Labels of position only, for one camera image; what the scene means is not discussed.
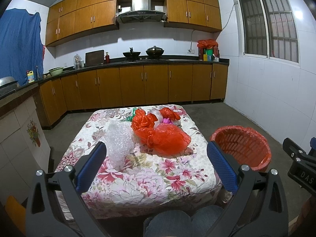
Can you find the clear bubble wrap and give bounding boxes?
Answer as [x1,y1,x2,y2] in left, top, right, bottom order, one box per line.
[104,120,135,171]

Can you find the large red plastic bag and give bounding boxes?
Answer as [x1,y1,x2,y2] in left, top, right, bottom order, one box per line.
[133,124,191,156]

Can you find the pink plastic bag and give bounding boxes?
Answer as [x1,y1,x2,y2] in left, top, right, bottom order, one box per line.
[162,118,173,124]

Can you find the small red plastic bag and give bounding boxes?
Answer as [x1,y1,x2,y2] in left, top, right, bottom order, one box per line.
[159,107,181,121]

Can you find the knotted red plastic bag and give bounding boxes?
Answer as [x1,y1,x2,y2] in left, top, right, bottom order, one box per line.
[131,109,157,131]

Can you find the clear white plastic bag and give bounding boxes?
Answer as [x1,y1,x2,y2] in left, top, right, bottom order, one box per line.
[148,108,163,128]

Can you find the red trash basket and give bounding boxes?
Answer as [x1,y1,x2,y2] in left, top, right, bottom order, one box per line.
[210,126,272,172]

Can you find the person's jeans knees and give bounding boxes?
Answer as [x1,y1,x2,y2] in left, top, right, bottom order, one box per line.
[143,205,223,237]

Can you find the floral tablecloth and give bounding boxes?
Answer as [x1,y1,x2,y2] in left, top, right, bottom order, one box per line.
[55,104,222,219]

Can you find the green plastic bag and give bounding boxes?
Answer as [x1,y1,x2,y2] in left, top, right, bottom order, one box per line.
[126,108,138,121]

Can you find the black countertop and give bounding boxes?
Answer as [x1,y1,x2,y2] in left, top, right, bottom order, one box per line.
[1,55,230,108]

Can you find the green basin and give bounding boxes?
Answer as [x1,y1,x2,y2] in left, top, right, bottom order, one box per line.
[49,67,63,76]

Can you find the metal pot lid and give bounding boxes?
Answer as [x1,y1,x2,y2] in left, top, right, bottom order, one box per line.
[0,76,17,87]

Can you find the yellow detergent bottle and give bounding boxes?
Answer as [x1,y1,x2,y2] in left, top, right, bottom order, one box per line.
[27,71,35,84]

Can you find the glass jar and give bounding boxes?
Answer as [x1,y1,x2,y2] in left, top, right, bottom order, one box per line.
[73,54,84,69]

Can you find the barred window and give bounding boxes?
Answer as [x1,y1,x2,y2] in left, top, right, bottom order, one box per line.
[237,0,299,63]

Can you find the dark cutting board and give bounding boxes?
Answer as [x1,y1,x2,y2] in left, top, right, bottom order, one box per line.
[85,50,104,67]

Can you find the lower wooden cabinets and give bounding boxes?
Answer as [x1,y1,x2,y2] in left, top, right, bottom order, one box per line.
[34,63,229,129]

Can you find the wooden cabinets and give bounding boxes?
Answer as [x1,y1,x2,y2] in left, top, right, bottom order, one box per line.
[46,0,222,46]
[34,63,229,129]

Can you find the red bottle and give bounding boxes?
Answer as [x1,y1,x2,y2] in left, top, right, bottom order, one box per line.
[105,52,110,64]

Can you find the blue cloth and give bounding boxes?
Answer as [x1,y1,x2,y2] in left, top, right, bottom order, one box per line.
[1,9,44,86]

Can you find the black wok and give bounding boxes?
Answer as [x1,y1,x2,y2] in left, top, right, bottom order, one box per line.
[123,47,141,61]

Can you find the black lidded pot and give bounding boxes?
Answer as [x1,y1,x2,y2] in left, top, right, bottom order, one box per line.
[146,45,164,59]

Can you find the upper wooden cabinets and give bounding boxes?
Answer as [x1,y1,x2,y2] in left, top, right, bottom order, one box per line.
[46,0,222,46]

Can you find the range hood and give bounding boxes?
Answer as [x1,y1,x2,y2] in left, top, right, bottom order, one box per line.
[116,0,167,24]

